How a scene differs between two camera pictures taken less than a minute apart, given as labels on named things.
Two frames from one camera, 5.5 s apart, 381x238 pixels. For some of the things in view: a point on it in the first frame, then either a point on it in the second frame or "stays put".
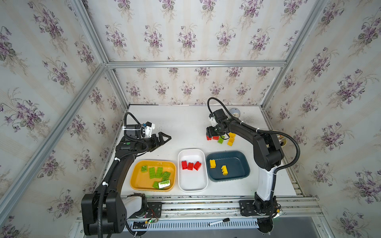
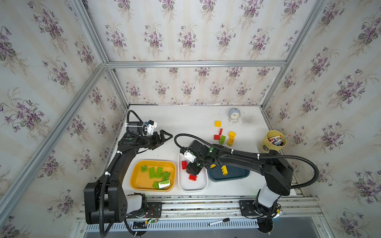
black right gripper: x=213 y=130 to x=194 y=168
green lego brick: x=165 y=175 stays put
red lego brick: x=184 y=166 stays put
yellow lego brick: x=232 y=136 stays put
